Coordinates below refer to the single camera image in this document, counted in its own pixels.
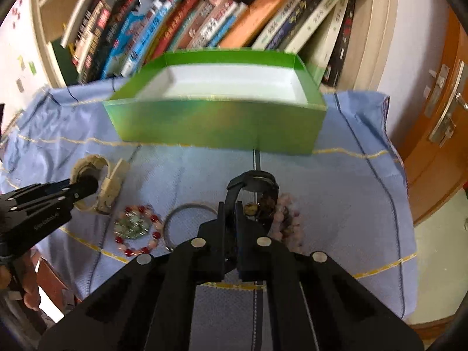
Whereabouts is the beige carved bangle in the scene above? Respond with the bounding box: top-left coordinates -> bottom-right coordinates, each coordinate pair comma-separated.
70,154 -> 130,215

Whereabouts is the silver metal bangle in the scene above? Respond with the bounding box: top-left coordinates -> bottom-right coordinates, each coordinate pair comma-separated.
163,202 -> 217,252

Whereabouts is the red pink bead bracelet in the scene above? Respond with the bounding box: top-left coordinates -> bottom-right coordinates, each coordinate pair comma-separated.
113,204 -> 164,258

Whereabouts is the black ring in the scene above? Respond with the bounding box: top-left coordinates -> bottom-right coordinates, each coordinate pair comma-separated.
224,169 -> 280,228

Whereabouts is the person's left hand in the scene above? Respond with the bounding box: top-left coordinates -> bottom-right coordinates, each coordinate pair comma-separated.
16,250 -> 41,312

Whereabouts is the blue striped cloth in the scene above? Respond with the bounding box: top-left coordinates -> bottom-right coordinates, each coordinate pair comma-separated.
1,82 -> 423,350

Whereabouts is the green cardboard box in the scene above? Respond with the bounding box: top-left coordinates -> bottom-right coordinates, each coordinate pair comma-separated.
105,48 -> 328,154

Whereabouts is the wooden bookshelf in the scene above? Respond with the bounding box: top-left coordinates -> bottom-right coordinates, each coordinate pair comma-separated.
31,0 -> 398,90

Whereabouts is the wooden door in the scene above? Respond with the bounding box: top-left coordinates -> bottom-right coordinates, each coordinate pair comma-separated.
398,10 -> 467,226

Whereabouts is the red book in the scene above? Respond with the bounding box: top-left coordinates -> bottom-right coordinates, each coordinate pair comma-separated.
145,0 -> 200,62

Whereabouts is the white book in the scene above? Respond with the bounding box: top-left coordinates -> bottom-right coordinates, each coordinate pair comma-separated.
283,0 -> 339,54

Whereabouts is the dark blue book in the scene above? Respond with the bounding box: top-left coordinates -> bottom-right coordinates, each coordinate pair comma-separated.
266,0 -> 312,50

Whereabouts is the orange book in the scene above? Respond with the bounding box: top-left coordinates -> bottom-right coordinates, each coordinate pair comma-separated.
218,0 -> 286,49

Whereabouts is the silver door handle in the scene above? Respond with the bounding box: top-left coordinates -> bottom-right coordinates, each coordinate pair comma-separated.
429,60 -> 467,147

